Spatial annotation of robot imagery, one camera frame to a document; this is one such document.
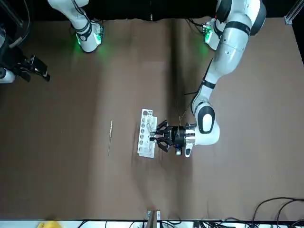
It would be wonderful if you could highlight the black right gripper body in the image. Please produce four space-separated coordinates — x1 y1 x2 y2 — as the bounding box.
9 60 30 78

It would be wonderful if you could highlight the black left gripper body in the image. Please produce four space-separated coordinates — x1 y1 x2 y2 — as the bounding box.
170 125 187 146

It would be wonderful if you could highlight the clear glass test tube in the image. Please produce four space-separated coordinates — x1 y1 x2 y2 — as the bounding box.
146 121 156 137

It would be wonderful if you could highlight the white test tube rack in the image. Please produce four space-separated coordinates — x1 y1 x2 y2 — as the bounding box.
137 108 158 159

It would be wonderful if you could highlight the aluminium frame post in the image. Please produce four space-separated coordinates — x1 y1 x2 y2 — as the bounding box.
284 0 300 25
9 0 25 27

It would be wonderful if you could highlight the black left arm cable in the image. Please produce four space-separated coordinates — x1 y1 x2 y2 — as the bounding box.
176 57 214 125

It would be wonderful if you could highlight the aluminium camera post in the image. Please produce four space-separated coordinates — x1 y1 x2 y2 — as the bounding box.
146 209 162 228

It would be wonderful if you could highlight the black looped cable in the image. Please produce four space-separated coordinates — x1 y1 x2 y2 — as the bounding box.
251 196 304 228

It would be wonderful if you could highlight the black left base cable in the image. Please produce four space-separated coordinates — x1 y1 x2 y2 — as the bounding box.
187 18 206 38

